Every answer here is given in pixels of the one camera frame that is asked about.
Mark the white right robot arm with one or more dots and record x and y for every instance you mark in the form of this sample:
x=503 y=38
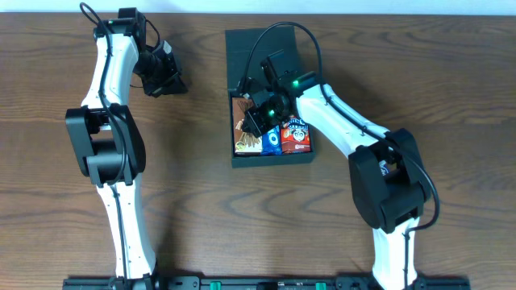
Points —
x=389 y=184

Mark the red Hello Panda box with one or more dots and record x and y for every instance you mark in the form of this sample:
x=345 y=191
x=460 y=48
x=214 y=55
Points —
x=295 y=136

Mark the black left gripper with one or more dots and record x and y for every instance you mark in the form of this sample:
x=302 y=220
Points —
x=173 y=83

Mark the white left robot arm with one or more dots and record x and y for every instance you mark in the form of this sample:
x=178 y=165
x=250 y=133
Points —
x=108 y=146

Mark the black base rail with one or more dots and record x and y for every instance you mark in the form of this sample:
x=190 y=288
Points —
x=352 y=282

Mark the blue Eclipse gum pack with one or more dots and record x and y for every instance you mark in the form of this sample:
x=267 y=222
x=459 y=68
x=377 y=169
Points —
x=383 y=167

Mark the brown Pocky box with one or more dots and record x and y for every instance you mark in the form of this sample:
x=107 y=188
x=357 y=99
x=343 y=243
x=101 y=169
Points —
x=244 y=143

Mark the blue Oreo cookie pack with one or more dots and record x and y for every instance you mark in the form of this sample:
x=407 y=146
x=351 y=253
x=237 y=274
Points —
x=271 y=142

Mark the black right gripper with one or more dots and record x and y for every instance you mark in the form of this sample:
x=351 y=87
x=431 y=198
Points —
x=253 y=122

